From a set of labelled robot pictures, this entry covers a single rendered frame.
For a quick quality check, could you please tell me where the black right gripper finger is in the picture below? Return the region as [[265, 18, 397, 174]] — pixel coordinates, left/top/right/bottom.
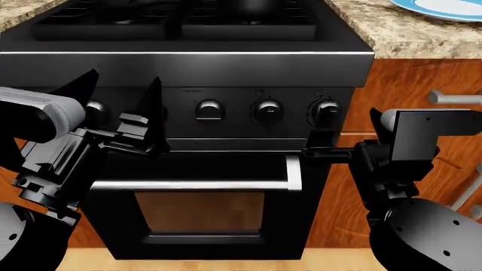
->
[[300, 128, 357, 166], [368, 106, 392, 145]]

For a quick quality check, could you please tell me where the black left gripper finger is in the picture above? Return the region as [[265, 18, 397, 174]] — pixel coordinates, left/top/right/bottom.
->
[[115, 75, 171, 156], [47, 68, 101, 107]]

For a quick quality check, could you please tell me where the black cast iron burner grate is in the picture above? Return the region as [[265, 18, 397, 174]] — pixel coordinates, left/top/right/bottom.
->
[[34, 0, 172, 42], [179, 0, 316, 38]]

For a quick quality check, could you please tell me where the white plate with blue rim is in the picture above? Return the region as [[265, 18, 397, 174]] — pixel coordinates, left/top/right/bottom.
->
[[389, 0, 482, 24]]

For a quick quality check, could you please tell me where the black cooking pot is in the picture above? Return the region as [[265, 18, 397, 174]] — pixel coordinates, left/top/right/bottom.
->
[[224, 0, 282, 18]]

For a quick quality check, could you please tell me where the black round stove knob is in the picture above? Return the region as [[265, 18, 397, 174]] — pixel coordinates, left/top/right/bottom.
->
[[84, 100, 113, 126], [194, 98, 226, 121], [250, 97, 284, 125], [307, 96, 343, 126]]

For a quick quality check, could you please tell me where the wooden cabinet door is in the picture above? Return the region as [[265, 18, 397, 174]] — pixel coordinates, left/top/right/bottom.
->
[[307, 132, 482, 249]]

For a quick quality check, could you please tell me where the wooden cabinet drawer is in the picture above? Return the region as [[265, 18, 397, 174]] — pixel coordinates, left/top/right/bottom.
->
[[340, 58, 482, 133]]

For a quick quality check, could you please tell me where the black oven door with window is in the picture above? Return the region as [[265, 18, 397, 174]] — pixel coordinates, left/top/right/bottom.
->
[[84, 151, 333, 261]]

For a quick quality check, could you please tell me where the black kitchen range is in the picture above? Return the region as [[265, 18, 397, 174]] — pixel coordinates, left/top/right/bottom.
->
[[0, 0, 376, 261]]

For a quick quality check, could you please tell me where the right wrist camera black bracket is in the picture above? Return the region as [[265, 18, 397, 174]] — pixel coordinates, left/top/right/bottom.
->
[[379, 108, 474, 168]]

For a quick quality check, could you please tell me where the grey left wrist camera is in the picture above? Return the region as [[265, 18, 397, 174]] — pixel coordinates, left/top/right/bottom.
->
[[0, 86, 87, 144]]

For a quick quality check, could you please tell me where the silver oven door handle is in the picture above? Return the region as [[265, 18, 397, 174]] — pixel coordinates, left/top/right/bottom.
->
[[90, 154, 303, 192]]

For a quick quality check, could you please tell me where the silver drawer handle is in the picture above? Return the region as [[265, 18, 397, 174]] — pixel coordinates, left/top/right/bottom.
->
[[427, 89, 482, 106]]

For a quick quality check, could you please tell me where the silver cabinet door handle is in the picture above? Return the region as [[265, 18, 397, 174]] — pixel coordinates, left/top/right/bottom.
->
[[450, 162, 482, 212]]

